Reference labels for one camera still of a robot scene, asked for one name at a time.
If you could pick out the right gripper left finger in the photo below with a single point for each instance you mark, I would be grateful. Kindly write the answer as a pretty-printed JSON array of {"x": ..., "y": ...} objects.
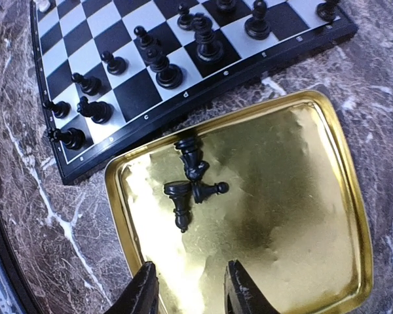
[{"x": 141, "y": 295}]

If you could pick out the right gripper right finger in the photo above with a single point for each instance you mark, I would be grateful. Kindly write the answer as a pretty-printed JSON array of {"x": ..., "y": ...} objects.
[{"x": 241, "y": 294}]

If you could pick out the gold metal tray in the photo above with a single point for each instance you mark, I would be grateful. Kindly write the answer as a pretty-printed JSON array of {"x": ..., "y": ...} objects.
[{"x": 293, "y": 216}]

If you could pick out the black pawn corner square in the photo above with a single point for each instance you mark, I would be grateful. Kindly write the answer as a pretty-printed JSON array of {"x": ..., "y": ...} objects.
[{"x": 60, "y": 109}]

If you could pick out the black white chess board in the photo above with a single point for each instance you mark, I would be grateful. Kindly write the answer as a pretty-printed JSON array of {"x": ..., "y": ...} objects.
[{"x": 129, "y": 68}]

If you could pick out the black chess piece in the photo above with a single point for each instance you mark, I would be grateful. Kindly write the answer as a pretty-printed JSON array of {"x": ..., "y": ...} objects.
[{"x": 209, "y": 49}]

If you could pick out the black bishop piece lying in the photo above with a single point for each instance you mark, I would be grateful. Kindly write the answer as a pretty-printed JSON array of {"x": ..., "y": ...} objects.
[{"x": 179, "y": 192}]

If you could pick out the black pawn lying in tray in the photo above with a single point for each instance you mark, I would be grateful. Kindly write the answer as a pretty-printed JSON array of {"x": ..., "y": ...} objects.
[{"x": 202, "y": 191}]

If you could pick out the black knight lying in tray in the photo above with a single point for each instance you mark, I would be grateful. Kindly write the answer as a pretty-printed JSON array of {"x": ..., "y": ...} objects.
[{"x": 192, "y": 158}]

